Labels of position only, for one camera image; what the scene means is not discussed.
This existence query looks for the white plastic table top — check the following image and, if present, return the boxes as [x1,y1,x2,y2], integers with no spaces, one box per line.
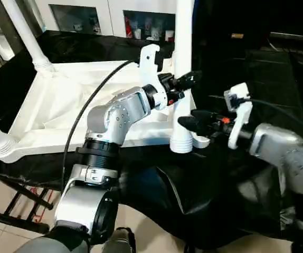
[0,58,211,164]

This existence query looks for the red bottle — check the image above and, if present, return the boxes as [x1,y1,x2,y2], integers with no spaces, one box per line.
[126,18,135,38]

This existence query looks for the black work mat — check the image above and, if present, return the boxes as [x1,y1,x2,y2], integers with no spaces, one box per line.
[0,29,303,251]

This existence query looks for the black low cabinet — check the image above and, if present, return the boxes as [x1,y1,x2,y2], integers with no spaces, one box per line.
[193,0,303,56]

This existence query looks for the white display cabinet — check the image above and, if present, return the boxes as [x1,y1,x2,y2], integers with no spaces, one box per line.
[35,0,195,42]

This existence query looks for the grey left robot leg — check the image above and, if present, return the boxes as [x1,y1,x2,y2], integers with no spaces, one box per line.
[105,227,137,253]

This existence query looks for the black metal stand legs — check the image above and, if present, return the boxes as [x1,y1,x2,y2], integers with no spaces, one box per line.
[0,168,63,236]

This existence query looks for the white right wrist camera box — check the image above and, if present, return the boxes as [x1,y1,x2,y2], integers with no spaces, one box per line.
[223,82,254,150]

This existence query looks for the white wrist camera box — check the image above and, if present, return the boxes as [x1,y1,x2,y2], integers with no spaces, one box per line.
[223,82,254,150]
[138,44,169,110]

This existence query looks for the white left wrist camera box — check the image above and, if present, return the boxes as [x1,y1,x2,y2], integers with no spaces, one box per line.
[138,44,169,110]

